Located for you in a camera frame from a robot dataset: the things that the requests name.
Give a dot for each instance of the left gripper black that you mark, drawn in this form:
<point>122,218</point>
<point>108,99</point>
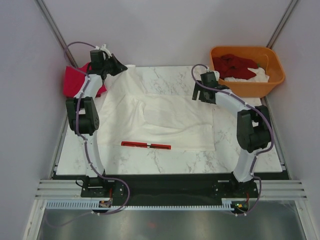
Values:
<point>118,67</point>

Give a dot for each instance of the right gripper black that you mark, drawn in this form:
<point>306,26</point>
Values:
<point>199,87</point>

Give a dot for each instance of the white t-shirt red print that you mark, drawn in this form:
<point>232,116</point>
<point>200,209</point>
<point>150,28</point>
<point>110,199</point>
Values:
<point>128,113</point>

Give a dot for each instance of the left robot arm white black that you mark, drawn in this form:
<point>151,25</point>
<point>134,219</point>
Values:
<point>83,117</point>

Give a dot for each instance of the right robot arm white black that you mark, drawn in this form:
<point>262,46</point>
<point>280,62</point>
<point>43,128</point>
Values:
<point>254,133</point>

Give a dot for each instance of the dark red t-shirt in bin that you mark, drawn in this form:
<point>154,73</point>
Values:
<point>231,66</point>

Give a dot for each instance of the folded pink t-shirt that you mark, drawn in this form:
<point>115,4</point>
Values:
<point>74,80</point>

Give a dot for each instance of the orange plastic bin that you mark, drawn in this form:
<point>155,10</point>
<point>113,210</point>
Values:
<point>269,74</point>

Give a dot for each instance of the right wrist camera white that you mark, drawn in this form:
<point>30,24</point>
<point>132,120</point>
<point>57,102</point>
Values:
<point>215,73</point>

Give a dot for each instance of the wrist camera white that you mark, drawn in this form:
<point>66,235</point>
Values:
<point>215,73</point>
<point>103,48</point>

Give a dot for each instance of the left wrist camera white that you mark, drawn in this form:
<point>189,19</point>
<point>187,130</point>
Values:
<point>103,48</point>

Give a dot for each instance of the aluminium rail frame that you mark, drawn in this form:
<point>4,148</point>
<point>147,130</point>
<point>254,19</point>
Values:
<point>272,190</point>

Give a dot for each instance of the white slotted cable duct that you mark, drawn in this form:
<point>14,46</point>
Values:
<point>101,205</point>

